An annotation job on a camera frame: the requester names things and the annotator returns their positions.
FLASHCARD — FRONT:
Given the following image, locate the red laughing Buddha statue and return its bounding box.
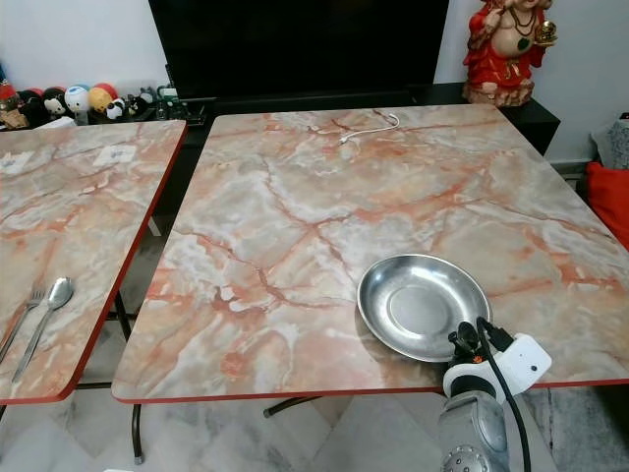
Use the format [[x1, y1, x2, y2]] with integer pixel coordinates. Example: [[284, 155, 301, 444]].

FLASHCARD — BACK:
[[463, 0, 559, 107]]

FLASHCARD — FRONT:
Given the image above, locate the steel fork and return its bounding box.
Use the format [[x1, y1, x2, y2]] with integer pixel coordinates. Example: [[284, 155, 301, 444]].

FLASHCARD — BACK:
[[0, 286, 49, 361]]

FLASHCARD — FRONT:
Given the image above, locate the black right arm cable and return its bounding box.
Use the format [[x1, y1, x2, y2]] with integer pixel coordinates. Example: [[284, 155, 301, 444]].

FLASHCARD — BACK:
[[476, 316, 533, 472]]

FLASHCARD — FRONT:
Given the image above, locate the orange and yellow round toy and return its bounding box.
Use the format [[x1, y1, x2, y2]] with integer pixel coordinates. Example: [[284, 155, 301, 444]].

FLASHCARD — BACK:
[[87, 83, 117, 112]]

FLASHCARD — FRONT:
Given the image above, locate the grey cloth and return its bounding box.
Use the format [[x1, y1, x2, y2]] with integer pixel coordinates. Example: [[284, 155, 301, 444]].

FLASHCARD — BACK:
[[594, 115, 629, 170]]

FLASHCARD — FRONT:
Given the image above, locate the white paper label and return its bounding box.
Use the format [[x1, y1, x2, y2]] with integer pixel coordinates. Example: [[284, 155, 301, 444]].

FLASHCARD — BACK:
[[92, 145, 138, 166]]

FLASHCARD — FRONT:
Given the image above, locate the white and blue round toy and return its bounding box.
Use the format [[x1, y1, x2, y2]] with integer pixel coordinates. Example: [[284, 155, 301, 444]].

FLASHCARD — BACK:
[[63, 85, 90, 115]]

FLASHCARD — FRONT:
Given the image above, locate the white charging cable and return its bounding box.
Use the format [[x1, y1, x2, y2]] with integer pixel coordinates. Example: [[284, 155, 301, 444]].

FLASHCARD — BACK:
[[338, 111, 401, 146]]

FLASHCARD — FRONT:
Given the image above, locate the red cushion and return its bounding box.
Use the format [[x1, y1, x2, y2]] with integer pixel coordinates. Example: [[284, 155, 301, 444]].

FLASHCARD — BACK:
[[584, 161, 629, 249]]

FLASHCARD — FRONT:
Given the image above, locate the steel spoon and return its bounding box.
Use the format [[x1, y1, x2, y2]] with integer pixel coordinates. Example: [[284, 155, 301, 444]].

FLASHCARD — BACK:
[[11, 276, 76, 385]]

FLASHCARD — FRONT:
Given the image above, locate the black mouse toy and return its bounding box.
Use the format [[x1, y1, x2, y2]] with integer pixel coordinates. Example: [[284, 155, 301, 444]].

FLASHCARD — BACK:
[[41, 88, 67, 119]]

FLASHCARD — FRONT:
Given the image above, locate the black flat screen television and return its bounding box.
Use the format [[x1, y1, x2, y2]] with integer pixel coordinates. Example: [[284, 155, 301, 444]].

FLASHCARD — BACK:
[[147, 0, 451, 100]]

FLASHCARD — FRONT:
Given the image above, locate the round steel plate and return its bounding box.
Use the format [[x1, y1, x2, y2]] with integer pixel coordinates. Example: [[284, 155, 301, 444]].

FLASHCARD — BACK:
[[356, 253, 493, 364]]

